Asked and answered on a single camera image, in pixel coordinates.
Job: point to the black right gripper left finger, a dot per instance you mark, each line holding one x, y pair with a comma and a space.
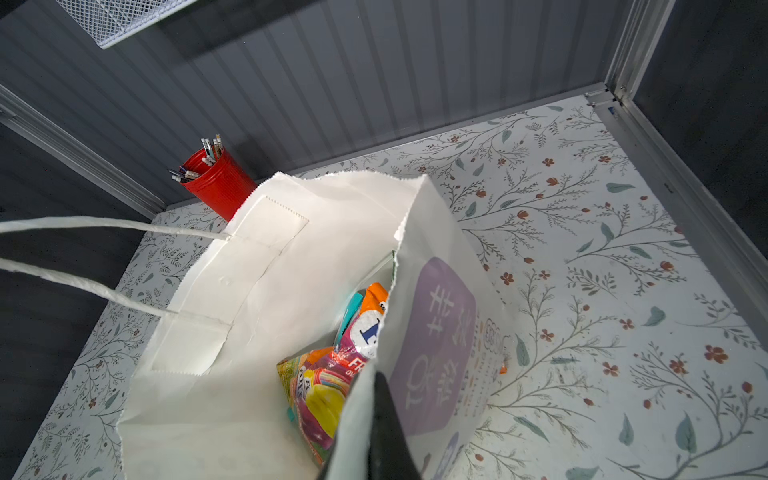
340, 469

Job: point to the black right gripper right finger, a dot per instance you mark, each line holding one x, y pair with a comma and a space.
388, 455

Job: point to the red Fox's candy packet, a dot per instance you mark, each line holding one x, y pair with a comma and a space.
317, 383

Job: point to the white printed paper bag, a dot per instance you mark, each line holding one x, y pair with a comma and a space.
204, 400

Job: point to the teal snack packet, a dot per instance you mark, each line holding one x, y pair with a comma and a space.
351, 311

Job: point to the red pen cup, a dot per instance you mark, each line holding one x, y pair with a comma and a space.
224, 188

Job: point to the pens in cup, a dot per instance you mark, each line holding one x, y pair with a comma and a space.
200, 163

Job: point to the white wire mesh basket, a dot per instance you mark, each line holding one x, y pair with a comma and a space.
109, 22

